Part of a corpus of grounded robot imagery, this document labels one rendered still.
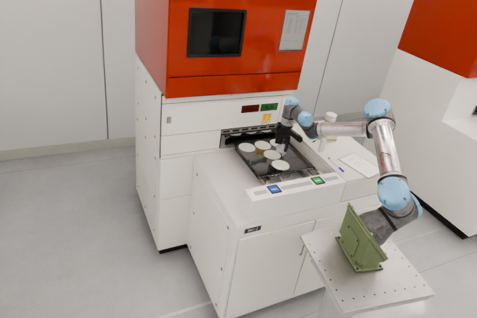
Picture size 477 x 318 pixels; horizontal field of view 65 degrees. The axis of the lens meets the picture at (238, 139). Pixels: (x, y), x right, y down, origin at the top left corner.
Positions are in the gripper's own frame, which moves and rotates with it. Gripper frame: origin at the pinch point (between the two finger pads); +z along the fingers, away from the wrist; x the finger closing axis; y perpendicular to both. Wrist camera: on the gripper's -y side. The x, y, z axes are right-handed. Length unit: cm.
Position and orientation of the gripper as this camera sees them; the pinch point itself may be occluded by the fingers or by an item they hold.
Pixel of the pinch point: (284, 154)
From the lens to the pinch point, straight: 221.0
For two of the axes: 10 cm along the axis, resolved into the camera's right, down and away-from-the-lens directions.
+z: -1.3, 8.6, 5.0
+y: -9.9, -1.2, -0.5
